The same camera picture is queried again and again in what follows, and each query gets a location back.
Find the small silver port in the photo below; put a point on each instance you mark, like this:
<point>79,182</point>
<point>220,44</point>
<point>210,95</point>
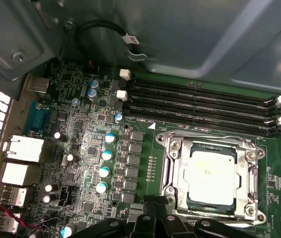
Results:
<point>36,85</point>

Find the blue serial port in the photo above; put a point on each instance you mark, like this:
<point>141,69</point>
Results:
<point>37,119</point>

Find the black RAM slot white clips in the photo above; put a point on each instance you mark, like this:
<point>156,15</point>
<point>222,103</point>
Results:
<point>204,90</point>
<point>204,111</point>

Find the CPU socket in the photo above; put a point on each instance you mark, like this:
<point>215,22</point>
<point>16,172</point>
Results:
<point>176,145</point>

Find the silver port block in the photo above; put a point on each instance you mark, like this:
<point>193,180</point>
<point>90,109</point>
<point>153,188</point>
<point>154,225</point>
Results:
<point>15,173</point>
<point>25,147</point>

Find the silver CPU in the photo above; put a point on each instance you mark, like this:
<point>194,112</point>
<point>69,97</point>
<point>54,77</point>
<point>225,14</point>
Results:
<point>209,173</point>

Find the black PC case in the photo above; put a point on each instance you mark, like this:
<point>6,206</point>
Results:
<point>204,37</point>

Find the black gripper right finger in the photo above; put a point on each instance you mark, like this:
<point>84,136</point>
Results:
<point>171,224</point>

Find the green motherboard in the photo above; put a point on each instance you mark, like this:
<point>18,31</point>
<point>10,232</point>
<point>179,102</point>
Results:
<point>276,198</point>

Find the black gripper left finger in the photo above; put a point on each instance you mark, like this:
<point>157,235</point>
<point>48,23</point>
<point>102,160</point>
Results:
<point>145,223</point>

